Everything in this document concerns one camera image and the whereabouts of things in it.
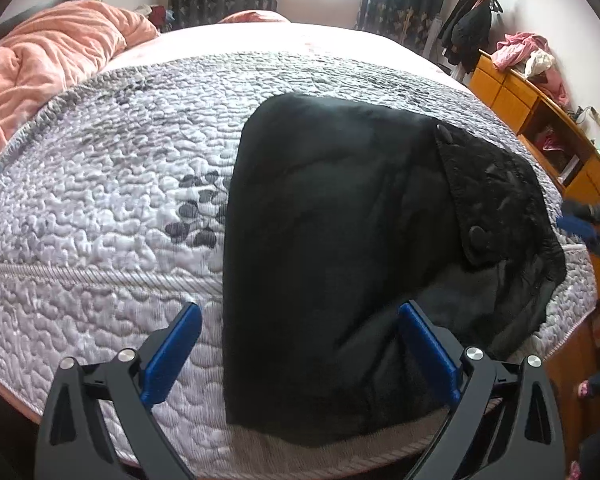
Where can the white book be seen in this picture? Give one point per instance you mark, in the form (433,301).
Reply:
(570,170)

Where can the black coat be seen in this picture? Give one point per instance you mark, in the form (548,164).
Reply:
(467,30)

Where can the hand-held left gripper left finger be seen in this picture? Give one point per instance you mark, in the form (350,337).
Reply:
(172,355)

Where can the pink pillow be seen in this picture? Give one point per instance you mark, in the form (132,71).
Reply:
(252,16)

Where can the black pants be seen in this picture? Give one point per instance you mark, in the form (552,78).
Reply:
(330,235)

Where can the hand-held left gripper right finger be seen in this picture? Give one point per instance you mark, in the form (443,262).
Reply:
(430,355)

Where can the pink clothes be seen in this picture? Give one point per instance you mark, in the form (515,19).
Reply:
(517,45)

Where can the white cloth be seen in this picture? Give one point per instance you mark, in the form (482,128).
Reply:
(540,62)

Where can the grey quilted bedspread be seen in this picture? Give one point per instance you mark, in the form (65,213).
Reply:
(105,185)

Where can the pink slipper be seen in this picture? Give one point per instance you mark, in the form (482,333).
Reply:
(575,471)
(583,389)

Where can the wooden cabinet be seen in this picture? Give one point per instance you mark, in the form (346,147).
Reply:
(505,90)

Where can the pink comforter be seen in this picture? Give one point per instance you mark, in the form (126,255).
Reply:
(55,50)

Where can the red cloth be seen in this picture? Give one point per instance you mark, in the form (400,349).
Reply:
(157,14)

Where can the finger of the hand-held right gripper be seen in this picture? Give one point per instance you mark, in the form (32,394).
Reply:
(577,227)

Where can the pink bag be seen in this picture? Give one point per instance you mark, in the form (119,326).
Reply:
(550,142)

